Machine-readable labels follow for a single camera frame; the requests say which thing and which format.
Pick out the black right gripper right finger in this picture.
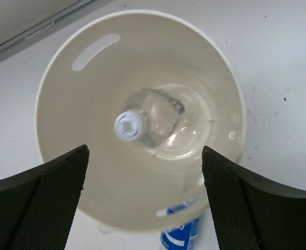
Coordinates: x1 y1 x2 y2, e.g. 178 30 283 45
202 146 306 249

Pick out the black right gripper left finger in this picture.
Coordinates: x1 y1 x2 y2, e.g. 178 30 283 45
0 145 90 249

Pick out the clear square water bottle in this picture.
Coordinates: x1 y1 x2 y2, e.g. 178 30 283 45
114 89 185 148

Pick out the cream plastic bin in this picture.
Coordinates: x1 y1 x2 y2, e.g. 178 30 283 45
35 10 246 232

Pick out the blue label water bottle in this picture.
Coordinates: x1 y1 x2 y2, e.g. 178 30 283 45
159 192 205 250

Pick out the aluminium table edge rail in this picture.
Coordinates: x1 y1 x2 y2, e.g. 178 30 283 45
0 0 96 62

